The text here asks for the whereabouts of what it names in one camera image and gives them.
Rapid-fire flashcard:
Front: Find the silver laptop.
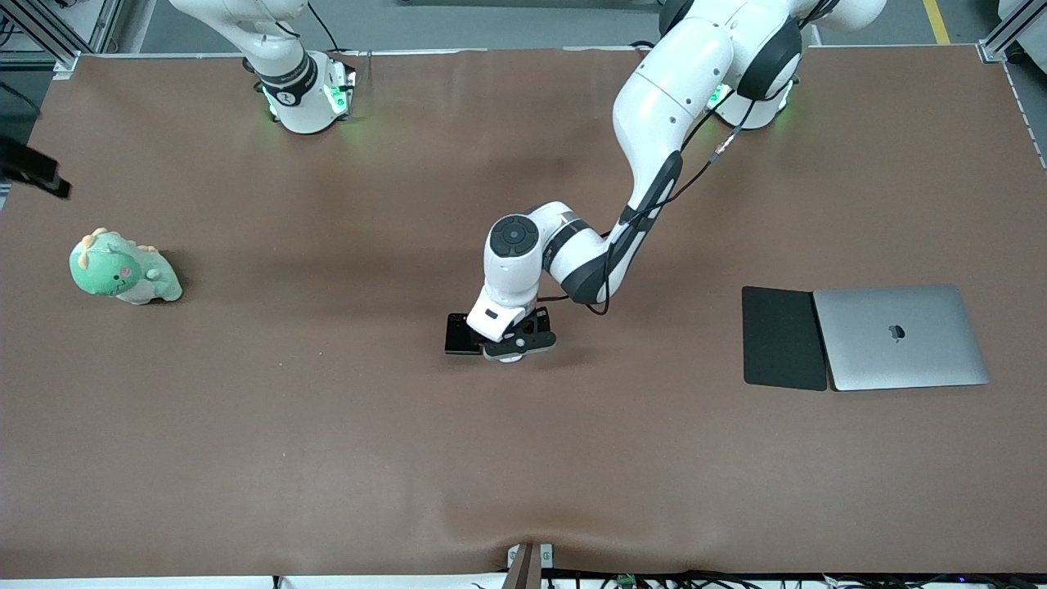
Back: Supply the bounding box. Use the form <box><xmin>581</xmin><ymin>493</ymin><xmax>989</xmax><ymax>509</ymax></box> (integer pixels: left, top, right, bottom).
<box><xmin>812</xmin><ymin>283</ymin><xmax>991</xmax><ymax>393</ymax></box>

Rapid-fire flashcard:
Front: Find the black smartphone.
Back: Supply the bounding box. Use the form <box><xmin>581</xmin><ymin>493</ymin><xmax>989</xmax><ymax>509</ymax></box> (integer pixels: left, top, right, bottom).
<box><xmin>444</xmin><ymin>313</ymin><xmax>485</xmax><ymax>357</ymax></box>

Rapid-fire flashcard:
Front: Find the dark mouse pad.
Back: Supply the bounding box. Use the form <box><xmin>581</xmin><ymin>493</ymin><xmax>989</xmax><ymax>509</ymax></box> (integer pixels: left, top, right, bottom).
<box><xmin>741</xmin><ymin>286</ymin><xmax>829</xmax><ymax>392</ymax></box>

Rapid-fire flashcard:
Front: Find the green dinosaur plush toy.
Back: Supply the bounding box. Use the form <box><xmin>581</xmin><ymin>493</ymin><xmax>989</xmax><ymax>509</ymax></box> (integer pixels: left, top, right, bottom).
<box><xmin>69</xmin><ymin>227</ymin><xmax>184</xmax><ymax>306</ymax></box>

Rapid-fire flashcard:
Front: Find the metal bracket with post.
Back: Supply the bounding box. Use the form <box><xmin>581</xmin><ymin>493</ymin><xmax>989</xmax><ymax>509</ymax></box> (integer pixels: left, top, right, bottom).
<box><xmin>505</xmin><ymin>542</ymin><xmax>555</xmax><ymax>589</ymax></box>

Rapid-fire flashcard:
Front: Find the brown table mat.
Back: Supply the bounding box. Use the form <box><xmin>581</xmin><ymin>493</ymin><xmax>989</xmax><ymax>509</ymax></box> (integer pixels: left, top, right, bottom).
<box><xmin>0</xmin><ymin>45</ymin><xmax>1047</xmax><ymax>578</ymax></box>

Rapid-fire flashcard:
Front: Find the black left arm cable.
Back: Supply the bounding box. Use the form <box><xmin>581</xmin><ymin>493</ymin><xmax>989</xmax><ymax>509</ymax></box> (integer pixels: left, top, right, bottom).
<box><xmin>536</xmin><ymin>16</ymin><xmax>819</xmax><ymax>317</ymax></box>

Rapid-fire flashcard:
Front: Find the aluminium frame profile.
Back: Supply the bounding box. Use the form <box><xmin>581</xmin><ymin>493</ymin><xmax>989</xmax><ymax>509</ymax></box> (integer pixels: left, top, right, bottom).
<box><xmin>0</xmin><ymin>0</ymin><xmax>125</xmax><ymax>79</ymax></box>
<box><xmin>977</xmin><ymin>0</ymin><xmax>1047</xmax><ymax>65</ymax></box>

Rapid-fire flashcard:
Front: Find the black right base cable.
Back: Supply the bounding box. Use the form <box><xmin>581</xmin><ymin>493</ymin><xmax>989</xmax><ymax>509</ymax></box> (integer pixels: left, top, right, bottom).
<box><xmin>306</xmin><ymin>0</ymin><xmax>342</xmax><ymax>53</ymax></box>

